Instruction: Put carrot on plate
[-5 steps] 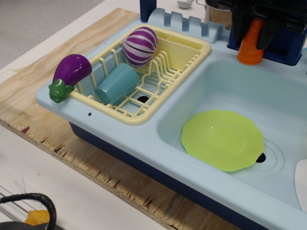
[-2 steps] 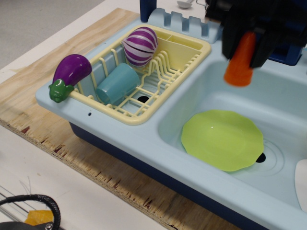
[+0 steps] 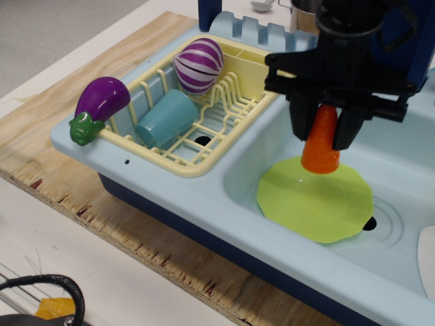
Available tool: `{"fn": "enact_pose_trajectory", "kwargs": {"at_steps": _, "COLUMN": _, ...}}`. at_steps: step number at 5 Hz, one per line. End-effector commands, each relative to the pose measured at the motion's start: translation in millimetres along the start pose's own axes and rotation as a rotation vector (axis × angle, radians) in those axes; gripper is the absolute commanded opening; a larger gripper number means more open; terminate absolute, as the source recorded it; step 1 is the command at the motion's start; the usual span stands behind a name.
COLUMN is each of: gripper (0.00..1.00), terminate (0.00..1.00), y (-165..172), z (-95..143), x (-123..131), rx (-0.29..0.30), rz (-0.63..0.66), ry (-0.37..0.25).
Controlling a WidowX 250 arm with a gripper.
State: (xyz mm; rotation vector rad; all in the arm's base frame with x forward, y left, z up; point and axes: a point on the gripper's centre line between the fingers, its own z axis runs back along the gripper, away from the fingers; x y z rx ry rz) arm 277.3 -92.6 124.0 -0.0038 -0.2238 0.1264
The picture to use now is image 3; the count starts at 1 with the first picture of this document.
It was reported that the white object at right edge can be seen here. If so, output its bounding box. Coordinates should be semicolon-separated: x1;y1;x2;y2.
417;225;434;301

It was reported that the stainless steel pot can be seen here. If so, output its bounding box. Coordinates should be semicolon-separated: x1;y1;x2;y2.
278;0;322;35

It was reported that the cream plastic dish rack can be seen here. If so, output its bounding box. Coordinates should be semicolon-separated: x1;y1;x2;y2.
98;35;278;177

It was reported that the yellow object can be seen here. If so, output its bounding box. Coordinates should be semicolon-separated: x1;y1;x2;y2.
35;297;75;321

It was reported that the black braided cable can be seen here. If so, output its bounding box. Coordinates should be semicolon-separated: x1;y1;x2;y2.
0;274;85;326

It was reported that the teal plastic cup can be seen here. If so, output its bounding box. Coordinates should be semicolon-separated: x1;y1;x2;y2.
136;89;199;147

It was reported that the dark blue faucet block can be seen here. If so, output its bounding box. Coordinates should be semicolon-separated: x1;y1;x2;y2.
370;1;434;89

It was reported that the orange toy carrot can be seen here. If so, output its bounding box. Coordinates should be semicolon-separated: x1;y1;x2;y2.
301;105;340;174

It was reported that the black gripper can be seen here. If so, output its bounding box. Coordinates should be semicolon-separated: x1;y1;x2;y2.
265;31;416;151

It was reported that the purple toy eggplant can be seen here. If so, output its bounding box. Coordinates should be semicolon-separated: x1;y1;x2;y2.
69;77;131;146

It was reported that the light blue toy sink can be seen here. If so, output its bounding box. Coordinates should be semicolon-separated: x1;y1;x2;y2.
50;11;435;326

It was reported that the lime green plastic plate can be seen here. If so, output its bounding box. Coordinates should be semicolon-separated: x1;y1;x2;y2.
256;157;374;243

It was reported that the plywood board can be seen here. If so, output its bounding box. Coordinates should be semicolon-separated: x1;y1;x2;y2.
0;11;343;326

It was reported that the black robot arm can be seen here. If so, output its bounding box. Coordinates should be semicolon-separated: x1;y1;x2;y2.
265;1;418;151

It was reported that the purple striped toy onion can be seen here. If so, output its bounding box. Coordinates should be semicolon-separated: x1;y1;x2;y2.
172;37;224;95

